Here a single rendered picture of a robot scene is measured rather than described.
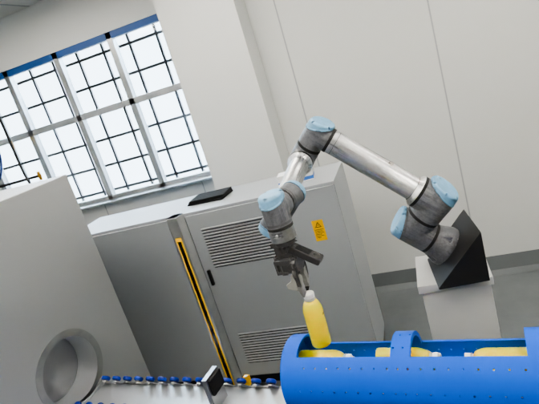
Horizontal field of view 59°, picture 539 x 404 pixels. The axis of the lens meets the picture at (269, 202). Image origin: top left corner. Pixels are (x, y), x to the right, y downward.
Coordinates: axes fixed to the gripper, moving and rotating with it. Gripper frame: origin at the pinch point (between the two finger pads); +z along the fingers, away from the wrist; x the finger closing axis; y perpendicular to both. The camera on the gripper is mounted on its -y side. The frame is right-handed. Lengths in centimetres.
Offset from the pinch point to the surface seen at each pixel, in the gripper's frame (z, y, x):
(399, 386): 31.6, -26.2, 10.5
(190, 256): -6, 69, -33
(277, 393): 52, 33, -9
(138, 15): -155, 197, -243
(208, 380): 37, 56, 1
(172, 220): -24, 72, -33
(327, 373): 27.8, -2.0, 8.4
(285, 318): 91, 89, -130
